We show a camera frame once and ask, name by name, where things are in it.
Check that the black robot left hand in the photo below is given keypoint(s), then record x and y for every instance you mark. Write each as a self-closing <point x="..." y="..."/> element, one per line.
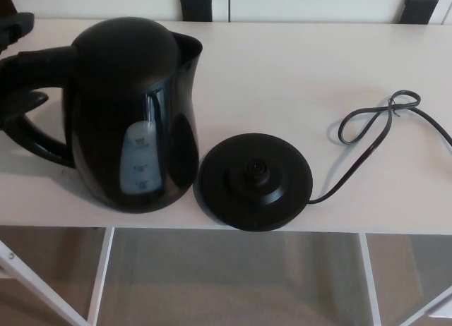
<point x="16" y="28"/>

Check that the black chair back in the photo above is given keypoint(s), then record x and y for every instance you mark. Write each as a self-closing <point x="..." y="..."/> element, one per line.
<point x="422" y="10"/>
<point x="196" y="7"/>

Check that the white metal table leg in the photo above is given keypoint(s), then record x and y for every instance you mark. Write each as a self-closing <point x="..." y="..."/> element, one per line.
<point x="372" y="280"/>
<point x="100" y="276"/>
<point x="31" y="287"/>
<point x="444" y="313"/>

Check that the black round kettle base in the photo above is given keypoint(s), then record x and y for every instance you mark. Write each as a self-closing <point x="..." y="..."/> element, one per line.
<point x="226" y="185"/>

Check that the black electric kettle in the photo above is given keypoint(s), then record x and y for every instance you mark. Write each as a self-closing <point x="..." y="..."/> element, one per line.
<point x="116" y="103"/>

